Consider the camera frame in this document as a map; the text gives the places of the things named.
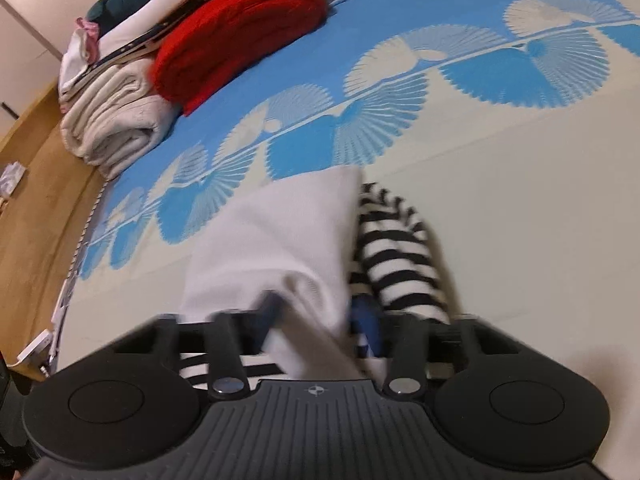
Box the wooden bed frame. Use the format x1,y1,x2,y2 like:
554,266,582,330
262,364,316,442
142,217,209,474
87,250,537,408
0,82,109,382

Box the blue white printed bedsheet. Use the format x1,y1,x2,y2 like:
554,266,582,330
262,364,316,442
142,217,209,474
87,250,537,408
50,0,640,413

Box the white plug adapter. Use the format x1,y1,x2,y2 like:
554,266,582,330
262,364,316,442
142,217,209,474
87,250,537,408
17,327,55,367

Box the black white striped top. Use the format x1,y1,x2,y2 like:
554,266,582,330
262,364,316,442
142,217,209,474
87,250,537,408
177,182,452,392

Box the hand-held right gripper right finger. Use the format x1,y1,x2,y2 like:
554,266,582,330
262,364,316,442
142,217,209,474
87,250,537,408
350,296,522,399

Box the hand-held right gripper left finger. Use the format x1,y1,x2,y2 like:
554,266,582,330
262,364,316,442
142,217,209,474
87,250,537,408
107,290,284,399

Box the white shirt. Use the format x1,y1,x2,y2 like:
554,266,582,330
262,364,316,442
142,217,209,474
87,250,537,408
182,165,370,380

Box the small white packet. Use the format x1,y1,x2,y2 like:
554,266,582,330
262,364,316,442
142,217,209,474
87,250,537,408
0,162,27,202

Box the red folded blanket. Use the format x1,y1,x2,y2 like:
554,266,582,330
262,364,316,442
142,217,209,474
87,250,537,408
152,0,331,119

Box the white navy-trimmed folded cloth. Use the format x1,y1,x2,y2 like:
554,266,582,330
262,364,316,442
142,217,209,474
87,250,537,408
57,0,242,112

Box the pink cloth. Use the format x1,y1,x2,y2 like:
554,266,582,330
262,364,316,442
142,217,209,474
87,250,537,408
74,17,102,63

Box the folded white blanket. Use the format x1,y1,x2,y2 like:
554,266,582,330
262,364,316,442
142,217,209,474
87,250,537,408
60,60,177,181

